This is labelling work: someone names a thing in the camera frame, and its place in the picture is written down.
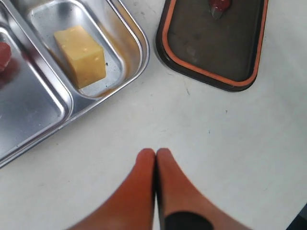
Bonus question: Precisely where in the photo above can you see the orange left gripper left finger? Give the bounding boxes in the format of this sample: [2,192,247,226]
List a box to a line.
[70,149,155,230]

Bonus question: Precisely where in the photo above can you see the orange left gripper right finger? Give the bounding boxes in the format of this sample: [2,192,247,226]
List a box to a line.
[156,148,248,230]

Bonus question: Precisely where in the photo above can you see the stainless steel lunch box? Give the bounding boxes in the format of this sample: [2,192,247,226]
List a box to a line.
[0,0,150,166]

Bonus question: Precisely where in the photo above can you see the yellow toy cheese wedge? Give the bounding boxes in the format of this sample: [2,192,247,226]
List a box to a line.
[54,25,106,89]

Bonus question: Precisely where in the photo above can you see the dark transparent lunch box lid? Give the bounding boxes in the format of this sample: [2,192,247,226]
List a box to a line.
[155,0,268,92]

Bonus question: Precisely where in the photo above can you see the red toy sausage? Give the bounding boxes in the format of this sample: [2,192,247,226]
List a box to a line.
[0,42,12,72]

